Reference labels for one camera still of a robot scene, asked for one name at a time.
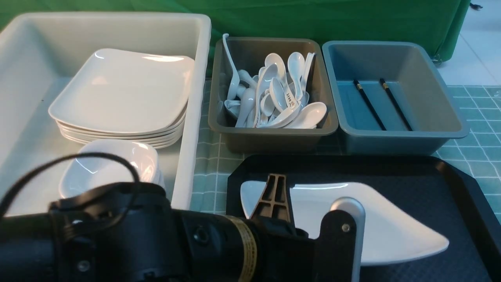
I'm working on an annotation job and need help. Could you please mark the right gripper tan ribbed finger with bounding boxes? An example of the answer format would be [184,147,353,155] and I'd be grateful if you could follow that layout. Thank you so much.
[249,174,294,224]

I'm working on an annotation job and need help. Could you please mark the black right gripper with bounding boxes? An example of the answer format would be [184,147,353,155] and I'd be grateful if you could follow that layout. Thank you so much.
[0,183,315,282]

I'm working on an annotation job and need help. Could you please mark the right gripper silver-tipped finger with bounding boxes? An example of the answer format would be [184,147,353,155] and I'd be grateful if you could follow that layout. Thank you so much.
[313,197,366,282]

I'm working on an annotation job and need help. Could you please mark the white square rice plate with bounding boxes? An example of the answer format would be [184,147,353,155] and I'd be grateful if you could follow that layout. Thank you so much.
[240,180,450,267]

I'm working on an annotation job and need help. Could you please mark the black chopstick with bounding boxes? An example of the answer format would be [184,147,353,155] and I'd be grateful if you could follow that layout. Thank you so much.
[353,79,386,131]
[379,78,413,131]

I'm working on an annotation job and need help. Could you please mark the stack of small white bowls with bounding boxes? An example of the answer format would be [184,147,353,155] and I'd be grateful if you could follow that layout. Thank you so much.
[59,139,165,198]

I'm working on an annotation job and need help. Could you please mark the pile of white spoons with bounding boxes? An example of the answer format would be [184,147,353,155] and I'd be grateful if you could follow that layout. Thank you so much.
[221,33,328,130]

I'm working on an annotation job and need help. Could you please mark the grey-brown spoon bin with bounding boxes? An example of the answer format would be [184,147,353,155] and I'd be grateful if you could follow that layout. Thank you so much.
[208,37,339,154]

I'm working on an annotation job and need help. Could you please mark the black serving tray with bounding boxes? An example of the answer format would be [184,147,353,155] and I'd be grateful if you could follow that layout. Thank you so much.
[227,155,501,282]

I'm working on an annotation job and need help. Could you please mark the stack of white square plates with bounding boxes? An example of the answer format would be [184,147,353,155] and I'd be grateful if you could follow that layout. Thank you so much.
[48,49,195,148]

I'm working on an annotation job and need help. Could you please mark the blue-grey plastic bin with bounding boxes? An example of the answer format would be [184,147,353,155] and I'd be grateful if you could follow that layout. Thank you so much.
[322,41,470,155]

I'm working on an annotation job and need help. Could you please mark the teal checkered tablecloth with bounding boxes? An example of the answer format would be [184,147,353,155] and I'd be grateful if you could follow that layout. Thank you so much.
[190,79,501,219]

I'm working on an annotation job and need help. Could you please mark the large white plastic tub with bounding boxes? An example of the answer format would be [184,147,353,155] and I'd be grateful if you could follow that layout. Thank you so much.
[0,11,211,210]

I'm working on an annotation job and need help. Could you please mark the green cloth backdrop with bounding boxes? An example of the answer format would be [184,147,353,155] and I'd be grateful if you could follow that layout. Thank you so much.
[0,0,470,61]

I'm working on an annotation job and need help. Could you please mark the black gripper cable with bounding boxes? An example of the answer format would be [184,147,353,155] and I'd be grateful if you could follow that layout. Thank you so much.
[0,153,141,220]

